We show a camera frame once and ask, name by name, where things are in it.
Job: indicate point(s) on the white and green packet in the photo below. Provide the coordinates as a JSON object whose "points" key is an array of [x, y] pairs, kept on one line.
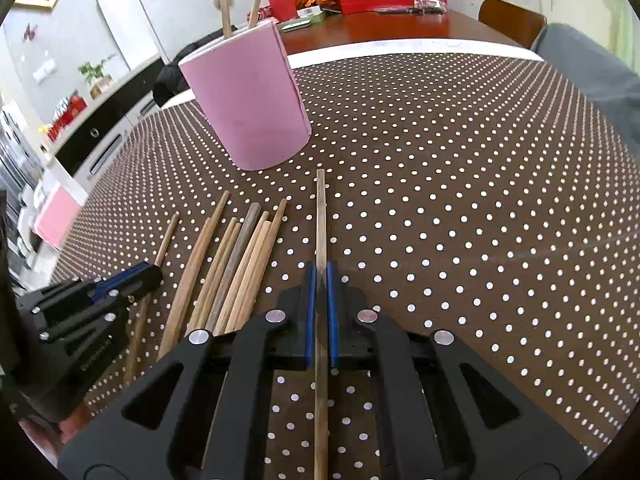
{"points": [[300, 22]]}

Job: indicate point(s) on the potted green plant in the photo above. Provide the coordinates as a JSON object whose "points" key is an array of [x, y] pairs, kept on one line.
{"points": [[95, 72]]}

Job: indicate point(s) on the brown wooden chair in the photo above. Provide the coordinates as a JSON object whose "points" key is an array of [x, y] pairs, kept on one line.
{"points": [[510, 17]]}

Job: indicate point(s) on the black jacket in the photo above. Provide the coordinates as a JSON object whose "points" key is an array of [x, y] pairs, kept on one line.
{"points": [[170, 82]]}

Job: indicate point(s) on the white wall switch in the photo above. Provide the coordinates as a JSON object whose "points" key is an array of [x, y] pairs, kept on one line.
{"points": [[44, 71]]}

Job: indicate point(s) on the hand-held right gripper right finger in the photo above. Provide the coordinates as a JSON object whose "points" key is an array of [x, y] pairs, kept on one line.
{"points": [[333, 310]]}

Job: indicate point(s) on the black plastic packet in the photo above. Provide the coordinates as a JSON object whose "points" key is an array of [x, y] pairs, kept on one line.
{"points": [[425, 4]]}

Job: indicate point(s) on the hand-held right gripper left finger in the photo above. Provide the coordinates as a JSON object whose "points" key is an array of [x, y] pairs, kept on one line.
{"points": [[310, 310]]}

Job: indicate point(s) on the small red box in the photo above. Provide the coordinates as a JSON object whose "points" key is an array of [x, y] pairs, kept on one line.
{"points": [[281, 0]]}

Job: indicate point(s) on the pile of wooden chopsticks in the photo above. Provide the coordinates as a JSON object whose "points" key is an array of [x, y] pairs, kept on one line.
{"points": [[245, 270]]}

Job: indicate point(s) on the orange snack packets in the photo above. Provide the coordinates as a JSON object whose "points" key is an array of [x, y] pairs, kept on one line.
{"points": [[320, 2]]}

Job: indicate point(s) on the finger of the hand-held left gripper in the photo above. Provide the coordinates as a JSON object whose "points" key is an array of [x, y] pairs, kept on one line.
{"points": [[115, 277], [135, 287]]}

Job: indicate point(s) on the red boxes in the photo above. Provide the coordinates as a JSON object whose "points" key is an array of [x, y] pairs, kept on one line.
{"points": [[67, 115]]}

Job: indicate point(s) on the pink storage box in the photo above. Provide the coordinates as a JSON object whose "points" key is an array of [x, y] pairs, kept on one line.
{"points": [[55, 215]]}

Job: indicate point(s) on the black and white cabinet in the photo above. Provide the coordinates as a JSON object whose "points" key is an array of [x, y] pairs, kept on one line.
{"points": [[100, 130]]}

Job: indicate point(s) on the person's grey trouser leg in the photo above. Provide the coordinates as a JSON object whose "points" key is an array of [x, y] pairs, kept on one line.
{"points": [[590, 70]]}

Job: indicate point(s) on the pink cylindrical cup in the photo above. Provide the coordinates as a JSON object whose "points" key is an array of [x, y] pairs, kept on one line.
{"points": [[250, 100]]}

